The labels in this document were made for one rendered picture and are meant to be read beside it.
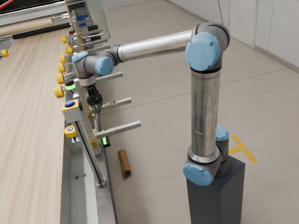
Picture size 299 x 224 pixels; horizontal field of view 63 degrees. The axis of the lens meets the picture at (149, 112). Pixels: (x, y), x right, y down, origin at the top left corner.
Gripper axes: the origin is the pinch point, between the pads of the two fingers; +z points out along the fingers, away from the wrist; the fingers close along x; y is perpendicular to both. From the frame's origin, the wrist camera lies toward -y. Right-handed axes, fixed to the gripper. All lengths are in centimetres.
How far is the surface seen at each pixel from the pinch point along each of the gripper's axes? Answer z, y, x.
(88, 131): 6.4, 8.6, -8.5
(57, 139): 5.9, 8.9, -26.4
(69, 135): 7.1, 6.7, -19.7
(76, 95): -17.4, 8.3, -7.6
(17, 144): 6, 2, -50
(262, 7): 27, -213, 265
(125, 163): 88, -43, 6
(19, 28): -9, -273, -89
